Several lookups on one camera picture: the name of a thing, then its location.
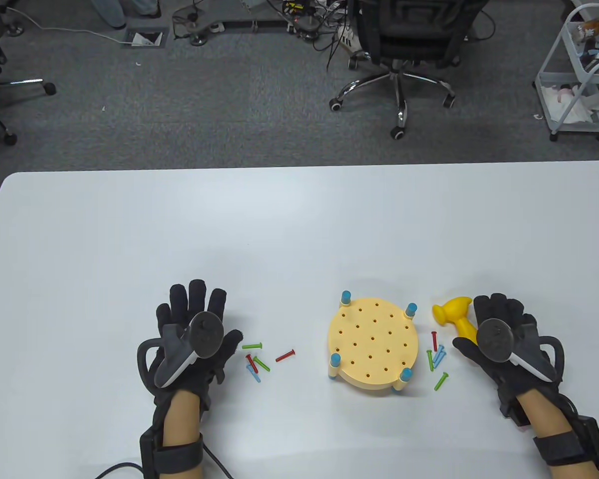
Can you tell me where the person's right hand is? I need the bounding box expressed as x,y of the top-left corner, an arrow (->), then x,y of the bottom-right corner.
452,293 -> 551,427

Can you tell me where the person's left hand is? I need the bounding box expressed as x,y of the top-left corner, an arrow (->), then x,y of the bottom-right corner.
151,279 -> 244,407

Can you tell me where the yellow toy hammer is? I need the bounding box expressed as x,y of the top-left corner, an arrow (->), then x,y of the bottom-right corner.
432,296 -> 480,345

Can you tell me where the yellow round tap bench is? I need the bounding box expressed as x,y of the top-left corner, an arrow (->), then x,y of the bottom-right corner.
327,290 -> 420,395

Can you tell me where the person's left forearm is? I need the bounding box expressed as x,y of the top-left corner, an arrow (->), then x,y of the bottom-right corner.
160,389 -> 205,479

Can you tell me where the person's right forearm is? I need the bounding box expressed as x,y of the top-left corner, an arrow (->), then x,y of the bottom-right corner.
515,388 -> 599,479

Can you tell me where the black grey hand controller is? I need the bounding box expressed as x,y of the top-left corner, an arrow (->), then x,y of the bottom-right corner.
477,319 -> 565,385
137,312 -> 225,389

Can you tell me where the white crumpled cloth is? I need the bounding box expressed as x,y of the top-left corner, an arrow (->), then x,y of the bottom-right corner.
543,84 -> 599,124

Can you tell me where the white utility cart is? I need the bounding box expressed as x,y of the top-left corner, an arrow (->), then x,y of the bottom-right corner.
533,4 -> 599,143

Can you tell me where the floor outlet box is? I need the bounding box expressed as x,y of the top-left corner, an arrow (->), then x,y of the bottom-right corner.
121,28 -> 168,49

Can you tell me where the grey desk base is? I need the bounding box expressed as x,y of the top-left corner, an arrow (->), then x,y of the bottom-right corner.
172,6 -> 290,46

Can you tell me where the black wrist camera strap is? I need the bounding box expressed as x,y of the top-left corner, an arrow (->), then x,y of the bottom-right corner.
532,415 -> 599,472
140,432 -> 204,475

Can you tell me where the black cable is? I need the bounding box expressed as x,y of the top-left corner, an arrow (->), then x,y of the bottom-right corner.
94,444 -> 233,479

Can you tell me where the tangle of black cables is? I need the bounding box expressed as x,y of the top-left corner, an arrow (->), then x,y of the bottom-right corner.
267,0 -> 365,70

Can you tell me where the white floor cable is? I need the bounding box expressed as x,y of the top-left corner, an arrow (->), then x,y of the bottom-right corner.
4,6 -> 130,46

